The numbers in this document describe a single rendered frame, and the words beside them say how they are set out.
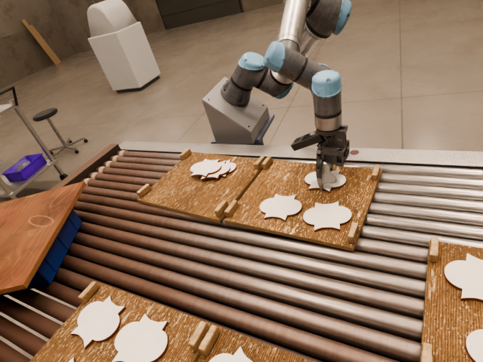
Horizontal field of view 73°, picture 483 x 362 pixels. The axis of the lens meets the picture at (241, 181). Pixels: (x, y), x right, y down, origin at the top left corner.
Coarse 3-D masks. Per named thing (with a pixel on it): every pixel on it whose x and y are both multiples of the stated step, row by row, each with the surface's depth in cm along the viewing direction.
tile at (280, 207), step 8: (264, 200) 106; (272, 200) 106; (280, 200) 104; (288, 200) 104; (296, 200) 103; (264, 208) 103; (272, 208) 102; (280, 208) 101; (288, 208) 101; (296, 208) 100; (264, 216) 100; (272, 216) 100; (280, 216) 99; (288, 216) 99
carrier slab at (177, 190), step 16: (192, 160) 143; (224, 160) 136; (240, 160) 133; (256, 160) 130; (176, 176) 135; (240, 176) 123; (256, 176) 122; (160, 192) 128; (176, 192) 125; (192, 192) 123; (208, 192) 120; (224, 192) 117; (240, 192) 115; (176, 208) 117; (192, 208) 115; (208, 208) 112
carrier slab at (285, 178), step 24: (288, 168) 120; (312, 168) 116; (336, 168) 112; (360, 168) 109; (264, 192) 111; (288, 192) 108; (312, 192) 105; (336, 192) 102; (360, 192) 100; (240, 216) 105; (360, 216) 92; (312, 240) 90; (336, 240) 87
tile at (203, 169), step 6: (198, 162) 134; (204, 162) 133; (210, 162) 132; (216, 162) 130; (192, 168) 132; (198, 168) 130; (204, 168) 129; (210, 168) 128; (216, 168) 127; (192, 174) 128; (198, 174) 127; (204, 174) 126; (210, 174) 126
